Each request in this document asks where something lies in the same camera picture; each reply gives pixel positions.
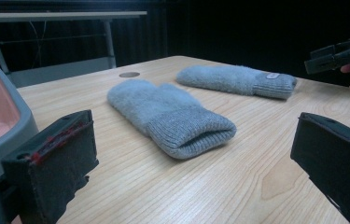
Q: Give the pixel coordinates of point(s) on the grey knitted mitten with label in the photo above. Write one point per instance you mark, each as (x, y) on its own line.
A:
(238, 79)

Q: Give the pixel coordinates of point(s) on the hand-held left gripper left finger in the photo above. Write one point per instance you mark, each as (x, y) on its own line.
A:
(51, 168)

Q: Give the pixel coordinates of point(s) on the white table frame behind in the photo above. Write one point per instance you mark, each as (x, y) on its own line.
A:
(54, 40)

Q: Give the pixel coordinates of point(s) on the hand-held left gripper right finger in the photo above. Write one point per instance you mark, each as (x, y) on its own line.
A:
(334, 158)

